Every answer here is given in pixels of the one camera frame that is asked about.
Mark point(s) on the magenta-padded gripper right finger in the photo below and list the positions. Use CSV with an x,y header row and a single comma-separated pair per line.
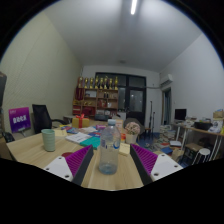
x,y
163,165

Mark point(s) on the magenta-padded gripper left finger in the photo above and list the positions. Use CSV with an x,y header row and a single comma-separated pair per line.
x,y
60,166

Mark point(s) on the clear plastic water bottle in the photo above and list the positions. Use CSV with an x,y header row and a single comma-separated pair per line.
x,y
109,150

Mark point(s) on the flat round red coaster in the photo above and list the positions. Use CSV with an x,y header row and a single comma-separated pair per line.
x,y
66,154

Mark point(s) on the pale green cup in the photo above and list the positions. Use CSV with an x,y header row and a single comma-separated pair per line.
x,y
48,140

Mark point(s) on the stack of books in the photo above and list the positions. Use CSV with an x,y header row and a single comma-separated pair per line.
x,y
166,133

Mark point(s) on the white open booklet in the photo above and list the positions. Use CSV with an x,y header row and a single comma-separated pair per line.
x,y
78,137

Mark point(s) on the teal book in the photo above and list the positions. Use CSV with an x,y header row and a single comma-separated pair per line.
x,y
91,142

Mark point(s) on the white round stool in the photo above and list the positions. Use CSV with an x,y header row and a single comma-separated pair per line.
x,y
202,151

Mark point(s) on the beige paper pad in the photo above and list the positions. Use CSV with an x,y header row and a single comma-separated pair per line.
x,y
124,149

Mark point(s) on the pink flowers in white pot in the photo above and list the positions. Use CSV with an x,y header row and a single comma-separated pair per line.
x,y
132,130

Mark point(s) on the blue printed book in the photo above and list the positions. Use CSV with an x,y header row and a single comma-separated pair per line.
x,y
95,134

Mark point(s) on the yellow gift box red ribbon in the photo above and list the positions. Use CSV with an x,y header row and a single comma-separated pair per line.
x,y
80,122

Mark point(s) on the orange book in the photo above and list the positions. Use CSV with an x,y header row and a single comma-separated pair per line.
x,y
123,137

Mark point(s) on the black tripod stand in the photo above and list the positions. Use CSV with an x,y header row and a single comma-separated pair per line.
x,y
150,115

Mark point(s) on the long cluttered wooden desk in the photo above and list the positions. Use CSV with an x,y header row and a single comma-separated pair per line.
x,y
200,128

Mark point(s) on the black office chair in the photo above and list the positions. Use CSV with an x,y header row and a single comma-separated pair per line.
x,y
40,117

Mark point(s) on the black computer monitor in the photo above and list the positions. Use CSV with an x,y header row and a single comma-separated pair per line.
x,y
180,114

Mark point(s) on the pink packet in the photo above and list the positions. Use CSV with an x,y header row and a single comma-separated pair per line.
x,y
100,127

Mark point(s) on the purple sign board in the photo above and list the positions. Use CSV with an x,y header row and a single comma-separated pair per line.
x,y
19,119

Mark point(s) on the dark glass door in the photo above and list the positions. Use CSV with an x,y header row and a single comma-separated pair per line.
x,y
136,100

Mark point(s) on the wooden shelf unit with trophies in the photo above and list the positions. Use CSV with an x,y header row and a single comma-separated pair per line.
x,y
96,100

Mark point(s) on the white air conditioner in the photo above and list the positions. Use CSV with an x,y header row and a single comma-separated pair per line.
x,y
166,80

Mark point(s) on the dark grey bag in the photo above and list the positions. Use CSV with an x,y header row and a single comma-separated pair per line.
x,y
2,88

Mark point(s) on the ceiling tube light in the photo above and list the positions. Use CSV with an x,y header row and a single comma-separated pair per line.
x,y
134,6

